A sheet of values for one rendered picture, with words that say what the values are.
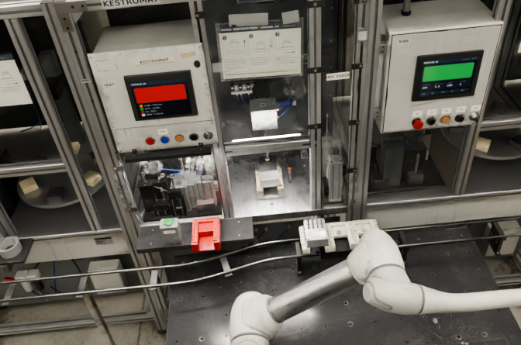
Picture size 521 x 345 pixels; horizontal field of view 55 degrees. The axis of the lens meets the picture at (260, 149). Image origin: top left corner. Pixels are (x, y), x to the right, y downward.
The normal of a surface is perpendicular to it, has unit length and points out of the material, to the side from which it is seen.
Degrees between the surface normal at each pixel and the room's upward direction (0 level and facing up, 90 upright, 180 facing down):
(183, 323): 0
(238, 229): 0
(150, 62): 90
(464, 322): 0
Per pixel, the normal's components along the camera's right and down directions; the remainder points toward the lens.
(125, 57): 0.07, 0.62
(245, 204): -0.07, -0.78
